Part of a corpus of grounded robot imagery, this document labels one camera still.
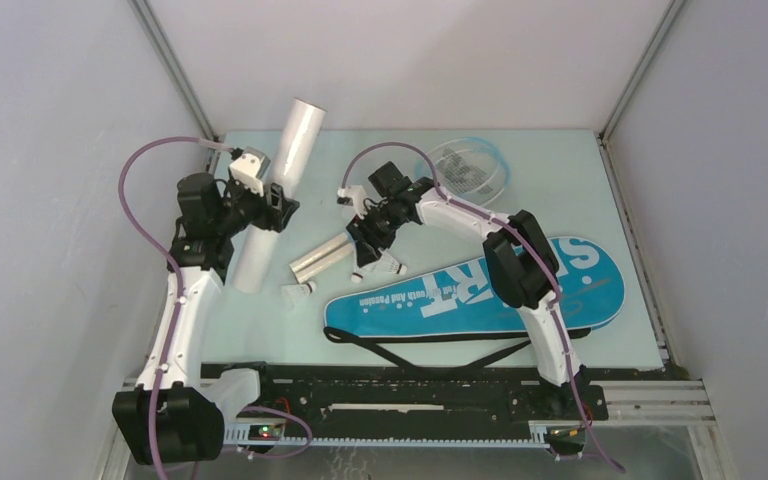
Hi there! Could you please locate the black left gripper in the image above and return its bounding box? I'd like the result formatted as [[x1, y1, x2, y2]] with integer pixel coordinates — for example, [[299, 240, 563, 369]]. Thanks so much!
[[214, 175, 298, 237]]

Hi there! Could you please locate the blue racket bag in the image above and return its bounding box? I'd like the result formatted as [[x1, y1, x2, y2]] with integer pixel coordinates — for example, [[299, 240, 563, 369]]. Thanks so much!
[[323, 236, 625, 343]]

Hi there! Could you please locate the grey cable duct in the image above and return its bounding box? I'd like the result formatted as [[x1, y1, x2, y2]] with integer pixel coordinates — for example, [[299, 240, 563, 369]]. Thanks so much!
[[224, 423, 551, 448]]

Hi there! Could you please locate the white shuttlecock tube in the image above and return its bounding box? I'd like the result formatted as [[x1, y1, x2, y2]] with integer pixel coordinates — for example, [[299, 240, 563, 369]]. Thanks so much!
[[230, 98, 326, 294]]

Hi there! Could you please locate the blue racket upper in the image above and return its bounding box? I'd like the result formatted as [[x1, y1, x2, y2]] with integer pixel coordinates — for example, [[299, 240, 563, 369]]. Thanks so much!
[[291, 137, 511, 276]]

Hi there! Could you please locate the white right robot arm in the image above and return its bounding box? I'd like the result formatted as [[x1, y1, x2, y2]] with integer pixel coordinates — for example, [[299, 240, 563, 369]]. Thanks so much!
[[337, 162, 582, 418]]

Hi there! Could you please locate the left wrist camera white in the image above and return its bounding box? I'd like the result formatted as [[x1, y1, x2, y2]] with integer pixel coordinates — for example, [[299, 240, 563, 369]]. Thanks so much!
[[228, 148, 271, 196]]

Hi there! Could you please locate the aluminium frame post left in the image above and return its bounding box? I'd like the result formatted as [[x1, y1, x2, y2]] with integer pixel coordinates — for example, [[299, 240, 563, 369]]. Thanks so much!
[[127, 0, 219, 140]]

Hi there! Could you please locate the aluminium frame post right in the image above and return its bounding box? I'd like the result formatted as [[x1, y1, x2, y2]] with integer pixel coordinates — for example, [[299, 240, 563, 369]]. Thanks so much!
[[599, 0, 690, 145]]

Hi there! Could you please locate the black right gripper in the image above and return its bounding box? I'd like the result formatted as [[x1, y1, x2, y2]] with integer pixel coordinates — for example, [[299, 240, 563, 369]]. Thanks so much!
[[346, 200, 403, 269]]

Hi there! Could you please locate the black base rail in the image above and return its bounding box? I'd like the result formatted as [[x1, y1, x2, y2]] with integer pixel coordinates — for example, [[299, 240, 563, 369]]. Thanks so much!
[[201, 360, 607, 442]]

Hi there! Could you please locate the black bag strap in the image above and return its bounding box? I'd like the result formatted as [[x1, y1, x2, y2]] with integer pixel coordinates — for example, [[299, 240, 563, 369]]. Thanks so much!
[[322, 324, 592, 371]]

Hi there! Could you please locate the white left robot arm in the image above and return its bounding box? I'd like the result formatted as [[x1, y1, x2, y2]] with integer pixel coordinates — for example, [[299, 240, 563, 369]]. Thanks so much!
[[112, 173, 299, 465]]

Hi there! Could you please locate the aluminium frame post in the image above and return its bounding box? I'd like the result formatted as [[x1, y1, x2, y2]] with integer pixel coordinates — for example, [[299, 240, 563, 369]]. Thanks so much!
[[127, 0, 219, 140], [599, 0, 690, 145]]

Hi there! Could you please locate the white shuttlecock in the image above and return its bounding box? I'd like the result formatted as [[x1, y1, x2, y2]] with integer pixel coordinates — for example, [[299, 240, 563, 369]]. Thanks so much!
[[280, 281, 317, 308], [350, 246, 380, 283], [374, 251, 407, 275]]

